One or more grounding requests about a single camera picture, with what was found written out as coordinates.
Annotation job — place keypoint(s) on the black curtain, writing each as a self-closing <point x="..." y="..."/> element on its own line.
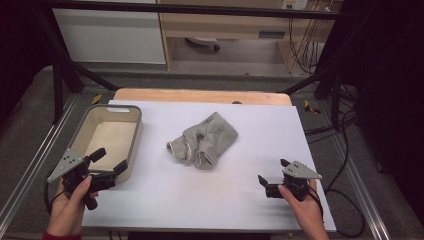
<point x="20" y="50"/>
<point x="390" y="83"/>

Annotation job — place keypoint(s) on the wooden desk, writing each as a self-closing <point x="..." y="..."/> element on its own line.
<point x="233" y="25"/>

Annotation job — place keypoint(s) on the black metal stand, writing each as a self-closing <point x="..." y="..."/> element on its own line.
<point x="328" y="80"/>
<point x="60" y="76"/>

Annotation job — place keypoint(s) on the white board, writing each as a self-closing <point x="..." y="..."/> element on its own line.
<point x="240" y="200"/>

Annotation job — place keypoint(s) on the yellow clamp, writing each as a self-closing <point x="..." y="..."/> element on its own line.
<point x="309" y="107"/>
<point x="97" y="99"/>

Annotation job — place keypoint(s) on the grey cloth garment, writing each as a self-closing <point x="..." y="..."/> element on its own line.
<point x="206" y="140"/>

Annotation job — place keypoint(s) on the white cabinet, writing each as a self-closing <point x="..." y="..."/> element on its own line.
<point x="110" y="36"/>

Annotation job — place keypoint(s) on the beige basket with grey rim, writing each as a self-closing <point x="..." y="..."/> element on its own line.
<point x="110" y="140"/>

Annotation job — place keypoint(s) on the person's left hand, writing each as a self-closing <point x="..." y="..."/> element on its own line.
<point x="66" y="210"/>

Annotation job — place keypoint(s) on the black metal crossbar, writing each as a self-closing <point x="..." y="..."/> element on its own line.
<point x="186" y="9"/>

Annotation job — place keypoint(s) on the aluminium rail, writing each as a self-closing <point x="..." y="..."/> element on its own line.
<point x="36" y="156"/>
<point x="363" y="193"/>

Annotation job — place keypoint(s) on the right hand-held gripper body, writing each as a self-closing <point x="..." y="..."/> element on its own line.
<point x="301" y="170"/>

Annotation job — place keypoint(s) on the white wall outlet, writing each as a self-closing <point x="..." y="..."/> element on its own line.
<point x="295" y="4"/>

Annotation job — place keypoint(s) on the office chair base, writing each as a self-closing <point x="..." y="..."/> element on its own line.
<point x="203" y="41"/>

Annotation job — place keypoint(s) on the person's right hand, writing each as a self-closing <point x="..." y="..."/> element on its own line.
<point x="306" y="213"/>

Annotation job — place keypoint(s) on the wooden table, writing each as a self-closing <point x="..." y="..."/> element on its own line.
<point x="200" y="96"/>

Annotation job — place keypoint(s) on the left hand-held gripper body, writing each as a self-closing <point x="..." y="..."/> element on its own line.
<point x="68" y="163"/>

